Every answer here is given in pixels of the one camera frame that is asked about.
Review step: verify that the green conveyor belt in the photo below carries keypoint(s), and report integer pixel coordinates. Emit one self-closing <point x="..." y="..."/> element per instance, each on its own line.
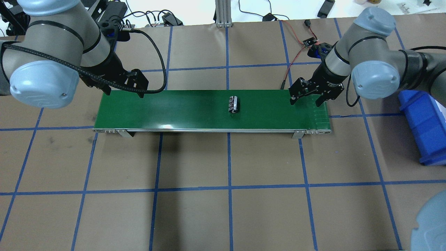
<point x="206" y="111"/>

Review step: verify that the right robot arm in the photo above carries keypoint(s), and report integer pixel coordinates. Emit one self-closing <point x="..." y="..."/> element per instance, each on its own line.
<point x="376" y="71"/>

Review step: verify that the black power adapter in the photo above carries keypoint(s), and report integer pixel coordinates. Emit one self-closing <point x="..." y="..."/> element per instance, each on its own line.
<point x="170" y="20"/>

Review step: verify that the aluminium frame post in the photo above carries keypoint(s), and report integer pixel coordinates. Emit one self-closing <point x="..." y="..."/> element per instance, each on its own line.
<point x="223" y="17"/>

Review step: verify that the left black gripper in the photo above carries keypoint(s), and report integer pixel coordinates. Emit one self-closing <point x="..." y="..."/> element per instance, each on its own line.
<point x="108" y="68"/>

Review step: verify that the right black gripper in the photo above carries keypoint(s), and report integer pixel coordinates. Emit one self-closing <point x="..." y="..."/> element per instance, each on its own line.
<point x="327" y="80"/>

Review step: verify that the blue plastic bin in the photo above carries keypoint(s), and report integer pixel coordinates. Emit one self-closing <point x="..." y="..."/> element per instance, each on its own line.
<point x="427" y="123"/>

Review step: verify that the black cylindrical capacitor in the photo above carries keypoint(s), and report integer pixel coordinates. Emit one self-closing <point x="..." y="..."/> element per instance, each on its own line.
<point x="234" y="104"/>

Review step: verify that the small sensor board red led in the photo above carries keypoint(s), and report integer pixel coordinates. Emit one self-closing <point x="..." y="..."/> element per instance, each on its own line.
<point x="309" y="42"/>

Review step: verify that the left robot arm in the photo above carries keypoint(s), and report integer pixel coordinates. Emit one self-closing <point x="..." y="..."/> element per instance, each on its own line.
<point x="62" y="45"/>

